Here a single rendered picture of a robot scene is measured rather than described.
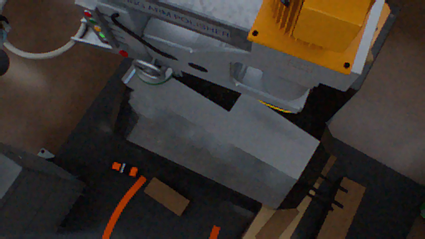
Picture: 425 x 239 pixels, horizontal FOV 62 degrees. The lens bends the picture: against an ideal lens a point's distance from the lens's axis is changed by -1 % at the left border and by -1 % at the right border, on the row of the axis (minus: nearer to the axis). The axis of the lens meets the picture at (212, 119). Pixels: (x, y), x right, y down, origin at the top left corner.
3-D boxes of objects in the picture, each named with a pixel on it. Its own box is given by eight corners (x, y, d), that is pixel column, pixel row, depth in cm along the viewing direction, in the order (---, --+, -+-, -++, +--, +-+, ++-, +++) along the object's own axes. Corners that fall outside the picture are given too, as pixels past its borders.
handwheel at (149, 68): (176, 65, 158) (171, 50, 143) (166, 85, 155) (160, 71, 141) (145, 54, 160) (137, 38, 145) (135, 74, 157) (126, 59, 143)
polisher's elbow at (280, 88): (278, 47, 145) (285, 21, 126) (319, 71, 141) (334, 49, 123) (252, 84, 141) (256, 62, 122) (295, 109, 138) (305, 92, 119)
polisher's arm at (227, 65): (308, 82, 160) (342, 24, 113) (291, 129, 155) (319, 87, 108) (159, 28, 170) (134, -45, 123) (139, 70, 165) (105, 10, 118)
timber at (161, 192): (147, 192, 253) (143, 191, 241) (157, 178, 255) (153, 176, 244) (182, 217, 247) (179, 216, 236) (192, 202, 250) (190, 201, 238)
